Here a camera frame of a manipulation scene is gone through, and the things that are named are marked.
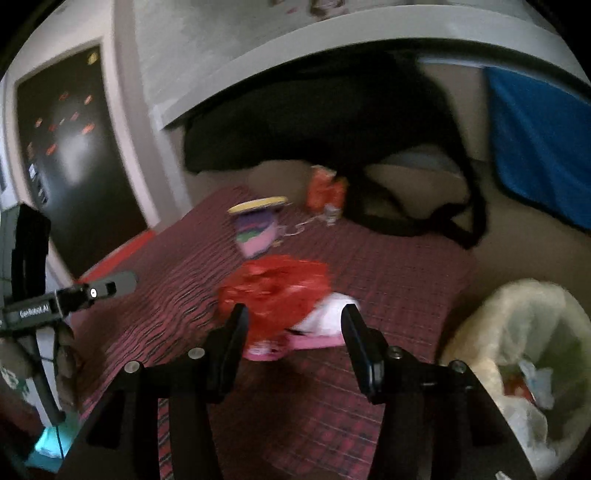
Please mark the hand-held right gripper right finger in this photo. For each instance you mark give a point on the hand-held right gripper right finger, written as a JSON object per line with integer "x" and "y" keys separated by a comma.
{"x": 364, "y": 355}

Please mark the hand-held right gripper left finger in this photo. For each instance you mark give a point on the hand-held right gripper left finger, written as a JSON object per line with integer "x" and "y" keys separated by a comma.
{"x": 231, "y": 350}

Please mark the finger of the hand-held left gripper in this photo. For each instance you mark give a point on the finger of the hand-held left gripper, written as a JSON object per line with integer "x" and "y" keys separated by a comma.
{"x": 106, "y": 288}

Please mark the pink white wrapper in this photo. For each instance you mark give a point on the pink white wrapper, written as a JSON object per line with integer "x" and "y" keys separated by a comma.
{"x": 323, "y": 318}

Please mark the red plastic bag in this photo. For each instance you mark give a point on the red plastic bag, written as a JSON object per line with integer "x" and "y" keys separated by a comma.
{"x": 272, "y": 290}

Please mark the pink cup with yellow lid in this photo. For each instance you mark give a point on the pink cup with yellow lid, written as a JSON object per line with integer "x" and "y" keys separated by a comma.
{"x": 256, "y": 226}

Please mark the lined trash bin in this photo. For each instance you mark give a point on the lined trash bin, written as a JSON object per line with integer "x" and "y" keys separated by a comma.
{"x": 489, "y": 323}

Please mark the red snack packet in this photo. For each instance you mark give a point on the red snack packet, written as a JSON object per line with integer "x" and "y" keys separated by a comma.
{"x": 325, "y": 189}

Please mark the red plaid cloth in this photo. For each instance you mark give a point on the red plaid cloth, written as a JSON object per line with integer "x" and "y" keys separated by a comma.
{"x": 392, "y": 277}

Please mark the black door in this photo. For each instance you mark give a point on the black door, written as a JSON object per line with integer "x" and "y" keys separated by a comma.
{"x": 78, "y": 161}

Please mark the teal plastic object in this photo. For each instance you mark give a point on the teal plastic object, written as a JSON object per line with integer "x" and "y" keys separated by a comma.
{"x": 51, "y": 443}

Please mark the black fabric bag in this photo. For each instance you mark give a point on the black fabric bag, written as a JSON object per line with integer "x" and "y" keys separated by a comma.
{"x": 300, "y": 115}

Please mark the blue towel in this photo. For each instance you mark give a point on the blue towel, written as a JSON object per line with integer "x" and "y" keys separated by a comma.
{"x": 540, "y": 138}

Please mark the grey counter ledge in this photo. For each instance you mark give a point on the grey counter ledge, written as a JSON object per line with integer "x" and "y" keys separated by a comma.
{"x": 277, "y": 60}

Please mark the cartoon couple wall sticker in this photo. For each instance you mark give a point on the cartoon couple wall sticker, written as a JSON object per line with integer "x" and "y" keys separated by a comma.
{"x": 323, "y": 5}

